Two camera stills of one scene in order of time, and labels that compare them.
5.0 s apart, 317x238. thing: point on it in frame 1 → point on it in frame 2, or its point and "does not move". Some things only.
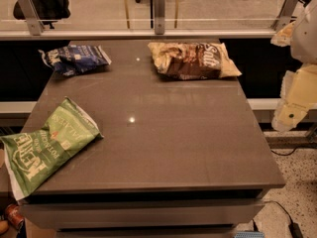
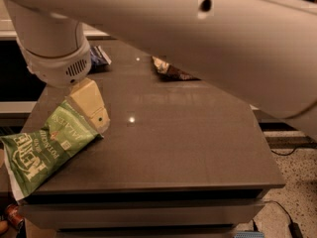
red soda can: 15,215 does not move
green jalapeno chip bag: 30,155 does not move
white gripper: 306,39 → 56,68
